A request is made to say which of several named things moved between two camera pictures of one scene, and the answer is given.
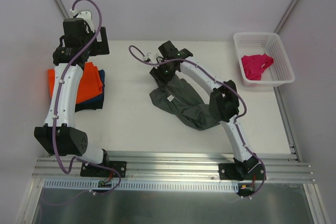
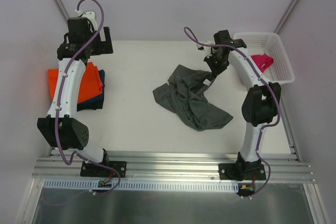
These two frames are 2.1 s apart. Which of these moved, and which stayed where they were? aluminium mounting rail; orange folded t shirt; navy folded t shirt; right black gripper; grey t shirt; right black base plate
Moved: right black gripper; grey t shirt
Stayed: aluminium mounting rail; right black base plate; orange folded t shirt; navy folded t shirt
